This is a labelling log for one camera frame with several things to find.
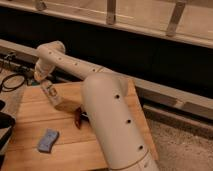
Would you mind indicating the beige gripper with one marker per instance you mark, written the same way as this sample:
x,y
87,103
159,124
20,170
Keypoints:
x,y
50,92

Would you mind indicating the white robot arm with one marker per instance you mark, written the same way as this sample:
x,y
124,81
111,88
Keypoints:
x,y
103,99

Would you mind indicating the black object at left edge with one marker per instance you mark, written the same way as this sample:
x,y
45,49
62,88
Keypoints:
x,y
6,122

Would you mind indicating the blue sponge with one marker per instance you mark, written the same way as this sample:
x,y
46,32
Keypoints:
x,y
47,141

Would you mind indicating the wooden board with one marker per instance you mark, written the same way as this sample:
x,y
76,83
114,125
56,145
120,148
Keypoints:
x,y
75,149

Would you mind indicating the metal rail bracket left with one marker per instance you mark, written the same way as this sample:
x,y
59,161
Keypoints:
x,y
40,5

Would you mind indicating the metal rail bracket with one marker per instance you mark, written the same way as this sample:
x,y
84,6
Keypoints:
x,y
175,17
111,12
40,5

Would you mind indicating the metal rail bracket right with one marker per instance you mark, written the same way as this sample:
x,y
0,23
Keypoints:
x,y
175,17

